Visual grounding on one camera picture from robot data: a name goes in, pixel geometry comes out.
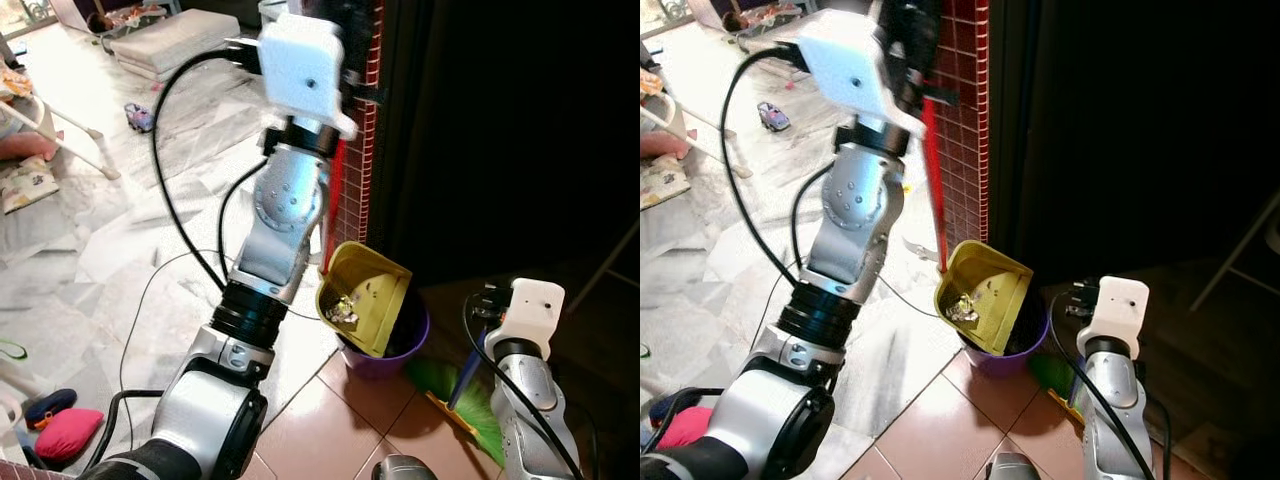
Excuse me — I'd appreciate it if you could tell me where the green broom with dark handle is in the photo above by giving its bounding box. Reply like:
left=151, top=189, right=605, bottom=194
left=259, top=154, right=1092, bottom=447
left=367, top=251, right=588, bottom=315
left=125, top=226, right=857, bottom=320
left=405, top=325, right=507, bottom=471
left=1028, top=350, right=1091, bottom=437

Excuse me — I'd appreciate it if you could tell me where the yellow dustpan with red handle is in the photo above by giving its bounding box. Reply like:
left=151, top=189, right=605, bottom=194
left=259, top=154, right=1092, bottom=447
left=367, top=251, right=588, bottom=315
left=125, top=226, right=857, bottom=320
left=920, top=95, right=1035, bottom=359
left=316, top=135, right=414, bottom=359

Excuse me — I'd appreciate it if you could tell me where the printed pale floor cushion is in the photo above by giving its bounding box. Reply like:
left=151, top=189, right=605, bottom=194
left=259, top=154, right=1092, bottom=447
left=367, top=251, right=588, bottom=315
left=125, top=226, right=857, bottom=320
left=0, top=155, right=60, bottom=216
left=640, top=155, right=692, bottom=212

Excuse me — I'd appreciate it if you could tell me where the purple plastic bin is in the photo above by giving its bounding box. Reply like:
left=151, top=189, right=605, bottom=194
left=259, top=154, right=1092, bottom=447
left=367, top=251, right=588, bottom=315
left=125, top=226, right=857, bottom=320
left=958, top=305, right=1052, bottom=379
left=335, top=300, right=432, bottom=380

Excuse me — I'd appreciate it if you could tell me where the red tiled pillar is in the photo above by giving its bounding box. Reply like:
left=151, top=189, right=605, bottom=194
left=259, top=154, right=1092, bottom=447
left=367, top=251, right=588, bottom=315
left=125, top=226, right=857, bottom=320
left=328, top=0, right=387, bottom=273
left=922, top=0, right=992, bottom=273

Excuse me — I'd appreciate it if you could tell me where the white metal stand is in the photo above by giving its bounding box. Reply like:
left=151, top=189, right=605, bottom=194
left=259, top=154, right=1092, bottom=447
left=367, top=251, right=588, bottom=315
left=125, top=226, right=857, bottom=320
left=1190, top=190, right=1280, bottom=312

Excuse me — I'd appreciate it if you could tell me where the stack of grey folded mattresses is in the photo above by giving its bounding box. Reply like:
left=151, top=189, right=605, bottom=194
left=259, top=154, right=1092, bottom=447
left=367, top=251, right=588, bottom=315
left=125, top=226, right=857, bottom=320
left=108, top=10, right=242, bottom=83

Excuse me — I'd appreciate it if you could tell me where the grey robot leg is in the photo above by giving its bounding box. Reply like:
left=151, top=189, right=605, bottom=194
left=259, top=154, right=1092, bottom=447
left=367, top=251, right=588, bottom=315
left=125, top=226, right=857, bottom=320
left=985, top=452, right=1043, bottom=480
left=372, top=454, right=438, bottom=480

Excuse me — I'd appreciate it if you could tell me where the navy blue cushion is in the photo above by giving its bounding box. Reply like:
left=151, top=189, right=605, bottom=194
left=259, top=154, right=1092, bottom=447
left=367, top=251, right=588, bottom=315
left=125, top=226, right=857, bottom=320
left=22, top=388, right=80, bottom=427
left=648, top=390, right=702, bottom=427

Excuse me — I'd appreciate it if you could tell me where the child lying down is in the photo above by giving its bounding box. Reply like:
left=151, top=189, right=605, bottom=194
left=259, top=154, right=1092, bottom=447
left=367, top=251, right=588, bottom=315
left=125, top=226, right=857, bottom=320
left=95, top=4, right=167, bottom=32

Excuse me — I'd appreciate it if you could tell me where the pink pillow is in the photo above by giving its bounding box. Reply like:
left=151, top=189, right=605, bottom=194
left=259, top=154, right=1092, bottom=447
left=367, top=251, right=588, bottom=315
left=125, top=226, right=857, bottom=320
left=0, top=130, right=59, bottom=163
left=640, top=130, right=691, bottom=161

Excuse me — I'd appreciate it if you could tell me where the white high chair orange fabric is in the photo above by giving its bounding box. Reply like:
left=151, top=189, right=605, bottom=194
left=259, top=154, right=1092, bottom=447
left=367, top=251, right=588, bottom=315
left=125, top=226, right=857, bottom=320
left=0, top=55, right=122, bottom=182
left=640, top=65, right=737, bottom=182

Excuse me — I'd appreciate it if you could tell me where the magenta small cushion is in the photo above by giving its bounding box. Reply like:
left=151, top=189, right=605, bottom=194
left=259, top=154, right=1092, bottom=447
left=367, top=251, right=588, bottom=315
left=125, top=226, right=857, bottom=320
left=683, top=405, right=730, bottom=452
left=35, top=408, right=105, bottom=464

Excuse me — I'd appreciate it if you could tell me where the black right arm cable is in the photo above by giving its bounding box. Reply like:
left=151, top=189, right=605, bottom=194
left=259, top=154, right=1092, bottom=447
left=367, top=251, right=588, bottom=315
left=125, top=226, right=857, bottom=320
left=461, top=290, right=591, bottom=480
left=1047, top=293, right=1163, bottom=480

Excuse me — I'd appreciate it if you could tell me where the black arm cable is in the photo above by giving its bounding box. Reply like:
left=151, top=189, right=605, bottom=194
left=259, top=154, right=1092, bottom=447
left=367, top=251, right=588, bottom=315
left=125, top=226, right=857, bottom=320
left=149, top=40, right=267, bottom=292
left=461, top=290, right=591, bottom=480
left=1047, top=293, right=1163, bottom=480
left=718, top=42, right=807, bottom=292

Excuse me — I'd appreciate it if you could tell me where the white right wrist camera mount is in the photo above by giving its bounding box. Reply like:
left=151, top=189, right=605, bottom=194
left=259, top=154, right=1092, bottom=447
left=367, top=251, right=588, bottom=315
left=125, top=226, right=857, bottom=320
left=1077, top=275, right=1152, bottom=360
left=497, top=278, right=567, bottom=361

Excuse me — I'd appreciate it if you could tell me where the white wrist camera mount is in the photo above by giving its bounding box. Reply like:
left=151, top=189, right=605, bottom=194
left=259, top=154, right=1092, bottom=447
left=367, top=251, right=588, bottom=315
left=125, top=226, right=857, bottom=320
left=1077, top=275, right=1152, bottom=360
left=257, top=12, right=360, bottom=140
left=497, top=278, right=567, bottom=361
left=797, top=8, right=927, bottom=140

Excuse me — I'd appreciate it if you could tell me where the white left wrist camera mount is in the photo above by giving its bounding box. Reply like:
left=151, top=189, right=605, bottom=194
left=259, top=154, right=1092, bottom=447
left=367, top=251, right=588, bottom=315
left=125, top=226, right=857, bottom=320
left=257, top=12, right=360, bottom=140
left=797, top=8, right=927, bottom=140

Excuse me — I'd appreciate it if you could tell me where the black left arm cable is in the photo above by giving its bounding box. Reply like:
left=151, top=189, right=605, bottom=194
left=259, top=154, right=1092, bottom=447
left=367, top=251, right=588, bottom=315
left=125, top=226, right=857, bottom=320
left=718, top=42, right=807, bottom=292
left=149, top=40, right=267, bottom=292

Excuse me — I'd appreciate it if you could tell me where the thin grey floor cable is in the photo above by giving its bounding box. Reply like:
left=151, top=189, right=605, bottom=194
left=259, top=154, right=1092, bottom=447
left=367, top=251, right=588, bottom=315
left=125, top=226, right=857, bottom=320
left=117, top=250, right=233, bottom=453

